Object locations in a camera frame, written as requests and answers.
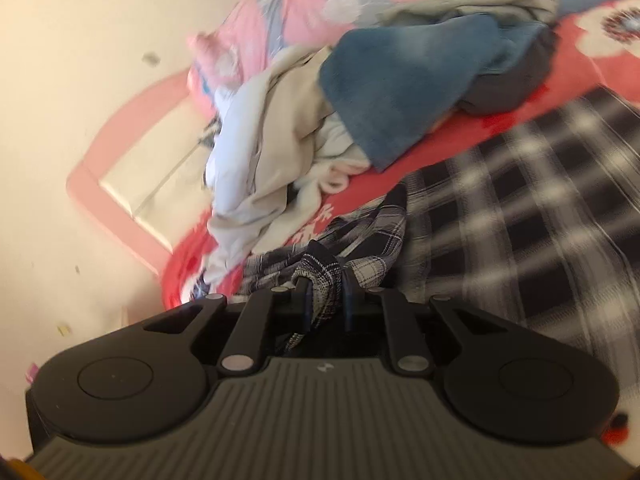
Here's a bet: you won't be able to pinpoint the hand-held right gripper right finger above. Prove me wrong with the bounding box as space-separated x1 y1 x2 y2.
341 266 508 377

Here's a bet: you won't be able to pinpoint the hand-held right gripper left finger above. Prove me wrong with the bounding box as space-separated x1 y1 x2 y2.
142 276 315 378

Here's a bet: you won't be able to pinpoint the black white plaid shirt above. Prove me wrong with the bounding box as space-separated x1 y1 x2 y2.
235 85 640 411

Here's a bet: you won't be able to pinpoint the cream fleece garment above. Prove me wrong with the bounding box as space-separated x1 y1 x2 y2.
290 114 375 211

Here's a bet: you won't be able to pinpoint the white garment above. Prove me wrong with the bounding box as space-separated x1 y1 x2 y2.
202 82 272 222

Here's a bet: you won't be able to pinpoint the beige garment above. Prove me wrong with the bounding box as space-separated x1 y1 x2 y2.
206 45 351 283

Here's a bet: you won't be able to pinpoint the blue jeans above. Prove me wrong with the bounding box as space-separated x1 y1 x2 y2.
319 12 547 172

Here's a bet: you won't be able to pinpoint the pink headboard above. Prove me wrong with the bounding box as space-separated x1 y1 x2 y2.
65 67 217 279

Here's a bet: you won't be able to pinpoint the dark grey garment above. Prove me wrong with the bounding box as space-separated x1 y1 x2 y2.
456 24 559 117

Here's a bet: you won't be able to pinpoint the pink floral quilt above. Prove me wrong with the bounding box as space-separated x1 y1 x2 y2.
186 0 467 112

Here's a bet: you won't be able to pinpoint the red floral blanket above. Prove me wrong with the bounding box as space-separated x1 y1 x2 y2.
160 0 640 441

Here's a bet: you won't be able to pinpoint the light grey sweater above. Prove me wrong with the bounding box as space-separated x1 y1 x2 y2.
385 0 559 27

